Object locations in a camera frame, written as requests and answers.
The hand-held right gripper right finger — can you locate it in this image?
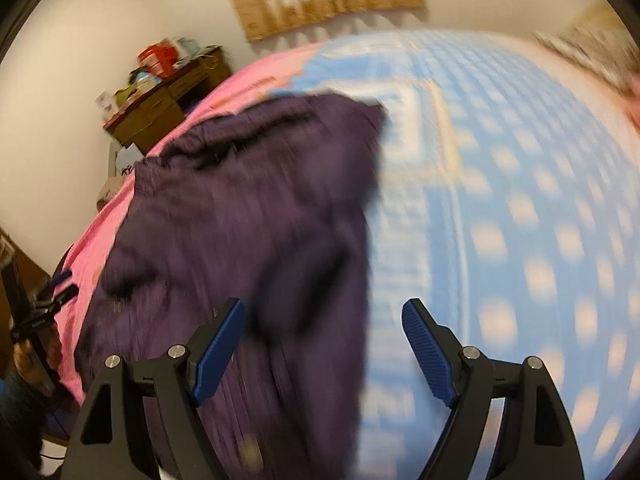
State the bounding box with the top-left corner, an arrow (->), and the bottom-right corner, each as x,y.
401,297 -> 585,480

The patterned grey pillow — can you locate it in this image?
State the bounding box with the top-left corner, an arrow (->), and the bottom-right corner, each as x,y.
532,2 -> 640,98

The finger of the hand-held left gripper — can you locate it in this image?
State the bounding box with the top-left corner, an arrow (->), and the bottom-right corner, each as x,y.
49,285 -> 80,307
46,269 -> 74,292

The green cloth bundle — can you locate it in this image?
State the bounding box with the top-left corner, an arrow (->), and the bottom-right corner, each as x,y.
114,82 -> 151,108

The wide yellow patterned curtain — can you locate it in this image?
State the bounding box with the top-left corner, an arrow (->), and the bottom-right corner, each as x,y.
225,0 -> 427,44

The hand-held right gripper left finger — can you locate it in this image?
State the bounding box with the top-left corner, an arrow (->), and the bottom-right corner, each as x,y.
60,297 -> 247,480

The pink bed cover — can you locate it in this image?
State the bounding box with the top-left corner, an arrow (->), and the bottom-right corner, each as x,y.
57,42 -> 321,403

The blue dotted printed bed sheet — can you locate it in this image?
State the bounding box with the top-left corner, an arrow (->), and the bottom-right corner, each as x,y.
272,30 -> 640,480

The dark purple quilted jacket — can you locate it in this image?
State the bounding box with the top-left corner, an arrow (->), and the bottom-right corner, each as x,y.
74,91 -> 388,480

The brown wooden desk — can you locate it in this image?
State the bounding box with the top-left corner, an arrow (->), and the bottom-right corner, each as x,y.
102,45 -> 234,156

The folded pink blanket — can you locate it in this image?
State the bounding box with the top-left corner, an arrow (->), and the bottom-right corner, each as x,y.
622,87 -> 640,133

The pile of beige clothes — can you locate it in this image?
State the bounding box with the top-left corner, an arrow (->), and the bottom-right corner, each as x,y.
96,175 -> 127,212

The white paper bag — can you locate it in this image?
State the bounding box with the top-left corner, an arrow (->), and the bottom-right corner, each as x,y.
107,141 -> 137,177

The red bag on desk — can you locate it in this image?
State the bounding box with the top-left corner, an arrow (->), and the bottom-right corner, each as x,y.
137,42 -> 179,79

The person's left hand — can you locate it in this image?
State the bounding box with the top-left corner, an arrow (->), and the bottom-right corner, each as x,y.
12,341 -> 51,385

